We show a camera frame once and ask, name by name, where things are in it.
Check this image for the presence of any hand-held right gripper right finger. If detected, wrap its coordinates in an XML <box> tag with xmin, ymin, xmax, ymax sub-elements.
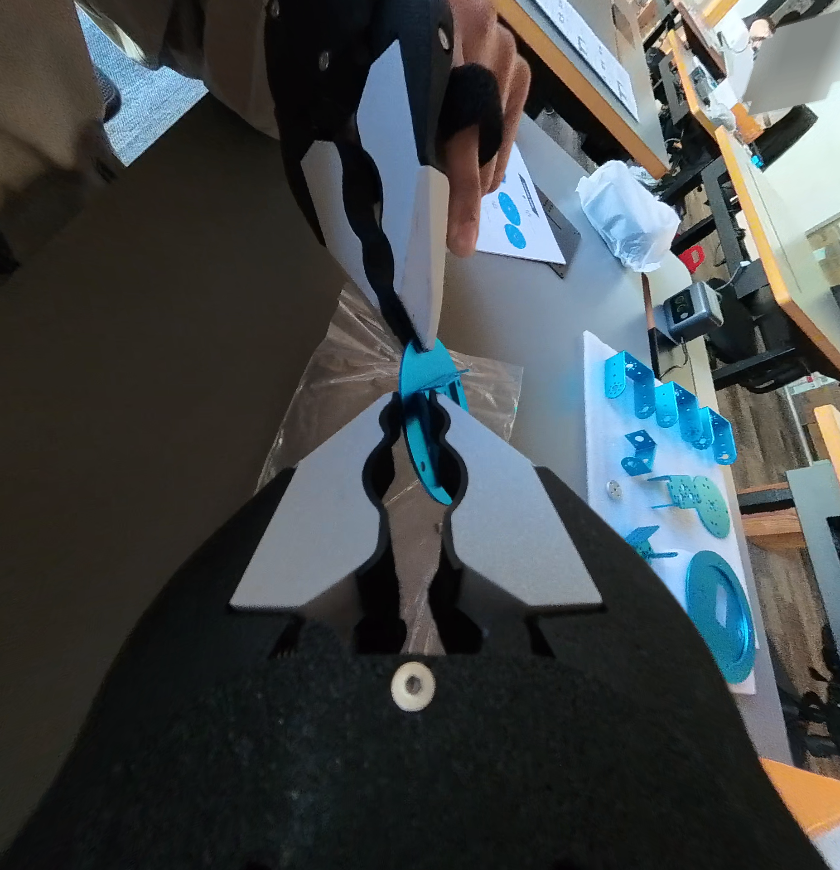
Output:
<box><xmin>435</xmin><ymin>393</ymin><xmax>606</xmax><ymax>619</ymax></box>

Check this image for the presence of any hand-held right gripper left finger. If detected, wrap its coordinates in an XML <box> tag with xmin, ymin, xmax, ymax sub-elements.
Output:
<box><xmin>228</xmin><ymin>393</ymin><xmax>399</xmax><ymax>623</ymax></box>

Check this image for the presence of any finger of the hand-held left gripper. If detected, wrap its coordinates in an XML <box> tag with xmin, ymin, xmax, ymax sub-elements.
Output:
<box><xmin>355</xmin><ymin>37</ymin><xmax>452</xmax><ymax>352</ymax></box>
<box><xmin>299</xmin><ymin>139</ymin><xmax>422</xmax><ymax>342</ymax></box>

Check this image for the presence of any blue round metal plate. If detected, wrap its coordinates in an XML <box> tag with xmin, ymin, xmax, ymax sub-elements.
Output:
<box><xmin>397</xmin><ymin>338</ymin><xmax>471</xmax><ymax>507</ymax></box>

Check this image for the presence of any blue perforated mounting bracket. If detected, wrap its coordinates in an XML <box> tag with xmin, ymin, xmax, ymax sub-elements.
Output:
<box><xmin>420</xmin><ymin>367</ymin><xmax>471</xmax><ymax>412</ymax></box>

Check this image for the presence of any person's left hand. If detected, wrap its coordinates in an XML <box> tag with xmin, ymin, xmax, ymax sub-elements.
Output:
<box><xmin>432</xmin><ymin>0</ymin><xmax>533</xmax><ymax>259</ymax></box>

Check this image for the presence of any white instruction sheet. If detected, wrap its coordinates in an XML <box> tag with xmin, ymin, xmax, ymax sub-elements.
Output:
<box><xmin>473</xmin><ymin>145</ymin><xmax>568</xmax><ymax>266</ymax></box>

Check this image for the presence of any white foam sheet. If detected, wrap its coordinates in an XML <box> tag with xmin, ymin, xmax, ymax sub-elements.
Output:
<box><xmin>581</xmin><ymin>330</ymin><xmax>758</xmax><ymax>696</ymax></box>

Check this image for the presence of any clear plastic bag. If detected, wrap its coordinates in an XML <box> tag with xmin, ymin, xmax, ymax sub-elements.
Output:
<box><xmin>256</xmin><ymin>280</ymin><xmax>525</xmax><ymax>655</ymax></box>

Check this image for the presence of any blue perforated round plate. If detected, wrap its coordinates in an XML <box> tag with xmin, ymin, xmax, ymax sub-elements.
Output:
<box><xmin>690</xmin><ymin>476</ymin><xmax>732</xmax><ymax>540</ymax></box>

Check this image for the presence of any white plastic bag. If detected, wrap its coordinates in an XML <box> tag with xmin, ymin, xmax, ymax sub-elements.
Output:
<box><xmin>574</xmin><ymin>159</ymin><xmax>684</xmax><ymax>274</ymax></box>

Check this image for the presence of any wooden office table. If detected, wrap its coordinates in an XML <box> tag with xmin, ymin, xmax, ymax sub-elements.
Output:
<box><xmin>493</xmin><ymin>0</ymin><xmax>671</xmax><ymax>181</ymax></box>
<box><xmin>665</xmin><ymin>27</ymin><xmax>840</xmax><ymax>388</ymax></box>

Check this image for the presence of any grey device with display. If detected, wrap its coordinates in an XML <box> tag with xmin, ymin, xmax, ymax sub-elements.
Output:
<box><xmin>661</xmin><ymin>280</ymin><xmax>727</xmax><ymax>343</ymax></box>

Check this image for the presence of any blue metal U bracket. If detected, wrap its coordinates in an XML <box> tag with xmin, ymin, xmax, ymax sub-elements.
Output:
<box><xmin>626</xmin><ymin>525</ymin><xmax>681</xmax><ymax>566</ymax></box>
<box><xmin>620</xmin><ymin>429</ymin><xmax>659</xmax><ymax>477</ymax></box>

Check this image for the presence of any blue round-end metal bracket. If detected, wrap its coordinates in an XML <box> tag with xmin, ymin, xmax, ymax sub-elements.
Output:
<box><xmin>602</xmin><ymin>350</ymin><xmax>657</xmax><ymax>420</ymax></box>
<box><xmin>678</xmin><ymin>401</ymin><xmax>719</xmax><ymax>451</ymax></box>
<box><xmin>653</xmin><ymin>381</ymin><xmax>701</xmax><ymax>430</ymax></box>
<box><xmin>704</xmin><ymin>408</ymin><xmax>739</xmax><ymax>467</ymax></box>

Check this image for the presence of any blue metal ring plate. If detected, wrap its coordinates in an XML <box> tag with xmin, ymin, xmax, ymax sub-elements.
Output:
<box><xmin>684</xmin><ymin>548</ymin><xmax>757</xmax><ymax>685</ymax></box>

